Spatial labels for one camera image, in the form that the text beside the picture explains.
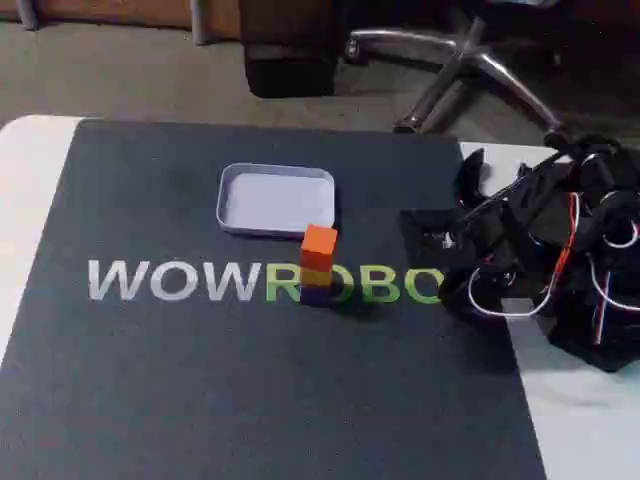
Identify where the red white blue arm cable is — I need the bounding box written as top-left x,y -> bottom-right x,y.
584,192 -> 640,346

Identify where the yellow cube block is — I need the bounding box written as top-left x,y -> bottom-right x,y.
300,268 -> 333,291

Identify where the dark brown cabinet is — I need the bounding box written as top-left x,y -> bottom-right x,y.
238,0 -> 347,99

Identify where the purple cube block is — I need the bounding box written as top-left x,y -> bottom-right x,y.
300,284 -> 332,307

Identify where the orange cube block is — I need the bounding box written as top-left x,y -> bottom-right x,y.
300,224 -> 339,274

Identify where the black table clamp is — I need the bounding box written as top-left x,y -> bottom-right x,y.
452,148 -> 531,214

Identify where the white red gripper servo wire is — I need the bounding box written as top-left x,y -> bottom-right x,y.
467,192 -> 581,320

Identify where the white rectangular tray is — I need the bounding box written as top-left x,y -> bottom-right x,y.
215,163 -> 337,239

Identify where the black camera cable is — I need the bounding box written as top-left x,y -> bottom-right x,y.
459,149 -> 576,226

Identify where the black WOWROBO printed mat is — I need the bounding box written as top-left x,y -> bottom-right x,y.
0,118 -> 549,480

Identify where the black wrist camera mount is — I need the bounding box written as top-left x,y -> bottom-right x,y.
399,208 -> 471,307

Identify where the grey metal leg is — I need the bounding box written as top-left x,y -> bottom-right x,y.
191,0 -> 209,46
17,0 -> 39,30

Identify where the chrome office chair base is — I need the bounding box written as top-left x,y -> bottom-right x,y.
343,14 -> 571,146

